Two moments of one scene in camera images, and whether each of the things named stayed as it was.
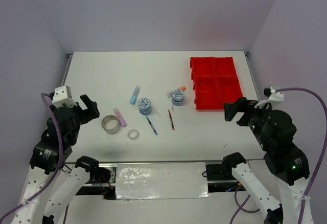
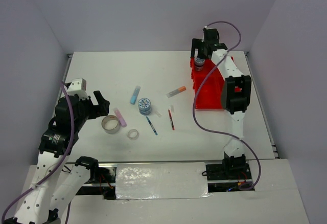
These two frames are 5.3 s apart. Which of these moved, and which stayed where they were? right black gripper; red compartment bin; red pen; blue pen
Moved: right black gripper
Stayed: red pen; red compartment bin; blue pen
